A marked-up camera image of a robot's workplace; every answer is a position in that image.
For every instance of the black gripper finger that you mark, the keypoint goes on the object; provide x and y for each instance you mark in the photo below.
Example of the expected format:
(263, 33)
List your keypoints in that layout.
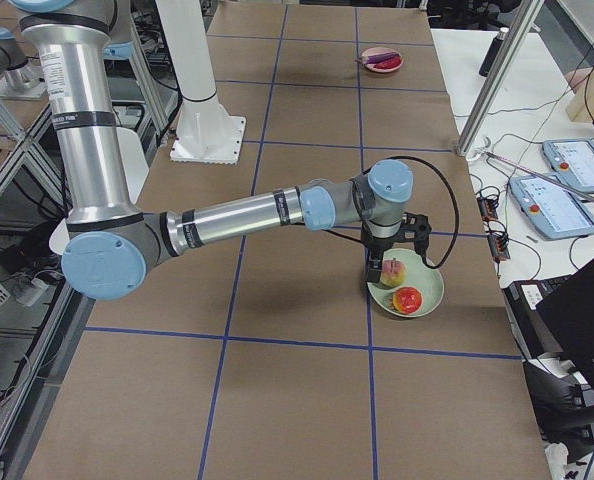
(373, 270)

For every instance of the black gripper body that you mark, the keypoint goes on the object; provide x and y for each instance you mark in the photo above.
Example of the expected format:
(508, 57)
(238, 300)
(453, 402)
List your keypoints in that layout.
(378, 247)

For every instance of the yellow pink peach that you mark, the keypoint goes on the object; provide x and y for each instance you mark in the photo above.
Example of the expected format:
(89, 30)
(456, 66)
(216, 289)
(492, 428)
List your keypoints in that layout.
(393, 273)

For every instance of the red yellow pomegranate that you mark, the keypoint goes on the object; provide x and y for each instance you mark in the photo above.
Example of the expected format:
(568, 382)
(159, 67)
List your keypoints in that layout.
(406, 300)

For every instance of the red chili pepper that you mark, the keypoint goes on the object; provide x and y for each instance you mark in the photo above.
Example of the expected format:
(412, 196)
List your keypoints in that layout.
(388, 65)

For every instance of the purple eggplant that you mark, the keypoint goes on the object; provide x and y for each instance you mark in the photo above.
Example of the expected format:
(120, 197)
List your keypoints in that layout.
(367, 58)

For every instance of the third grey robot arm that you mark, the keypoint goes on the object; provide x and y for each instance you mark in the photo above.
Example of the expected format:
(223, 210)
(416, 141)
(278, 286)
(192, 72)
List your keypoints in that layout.
(20, 79)

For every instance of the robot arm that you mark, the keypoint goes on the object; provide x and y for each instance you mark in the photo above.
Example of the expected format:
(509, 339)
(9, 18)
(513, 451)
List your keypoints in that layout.
(115, 240)

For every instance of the green plate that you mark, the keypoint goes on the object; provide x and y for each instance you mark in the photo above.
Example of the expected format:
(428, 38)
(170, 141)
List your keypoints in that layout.
(428, 281)

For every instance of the orange black terminal strip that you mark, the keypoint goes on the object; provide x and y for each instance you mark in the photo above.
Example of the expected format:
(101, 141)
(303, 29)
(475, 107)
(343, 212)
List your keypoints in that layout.
(496, 232)

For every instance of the silver reacher grabber stick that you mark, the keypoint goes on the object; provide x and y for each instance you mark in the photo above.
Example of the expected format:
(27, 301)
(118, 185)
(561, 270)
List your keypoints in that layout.
(543, 177)

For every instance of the near teach pendant tablet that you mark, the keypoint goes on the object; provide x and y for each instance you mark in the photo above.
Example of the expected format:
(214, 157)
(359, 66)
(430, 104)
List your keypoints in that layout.
(555, 213)

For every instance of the teach pendant tablet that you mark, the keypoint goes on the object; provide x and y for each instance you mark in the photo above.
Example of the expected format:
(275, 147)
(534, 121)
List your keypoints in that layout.
(573, 161)
(555, 213)

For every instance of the pink plate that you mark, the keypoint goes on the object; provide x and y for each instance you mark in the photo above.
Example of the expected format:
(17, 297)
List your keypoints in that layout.
(375, 50)

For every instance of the black laptop computer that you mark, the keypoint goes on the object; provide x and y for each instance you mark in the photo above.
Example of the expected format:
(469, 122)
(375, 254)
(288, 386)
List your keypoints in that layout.
(556, 315)

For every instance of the far teach pendant tablet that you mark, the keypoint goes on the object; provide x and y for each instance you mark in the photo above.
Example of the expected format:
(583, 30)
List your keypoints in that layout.
(573, 161)

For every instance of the black water bottle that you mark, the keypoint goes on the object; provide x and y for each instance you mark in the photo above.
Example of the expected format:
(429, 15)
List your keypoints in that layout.
(493, 51)

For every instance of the white curved chair shell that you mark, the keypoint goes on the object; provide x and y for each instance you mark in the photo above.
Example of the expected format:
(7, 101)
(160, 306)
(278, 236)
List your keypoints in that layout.
(135, 169)

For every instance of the person in brown shirt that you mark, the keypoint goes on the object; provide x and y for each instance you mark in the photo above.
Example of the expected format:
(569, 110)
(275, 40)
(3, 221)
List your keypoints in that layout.
(577, 79)

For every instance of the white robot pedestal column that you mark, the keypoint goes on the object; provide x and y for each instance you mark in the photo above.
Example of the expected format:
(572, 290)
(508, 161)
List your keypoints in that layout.
(205, 132)

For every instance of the aluminium frame post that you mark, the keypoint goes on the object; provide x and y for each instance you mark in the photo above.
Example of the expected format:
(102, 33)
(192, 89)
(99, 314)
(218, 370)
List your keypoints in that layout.
(510, 47)

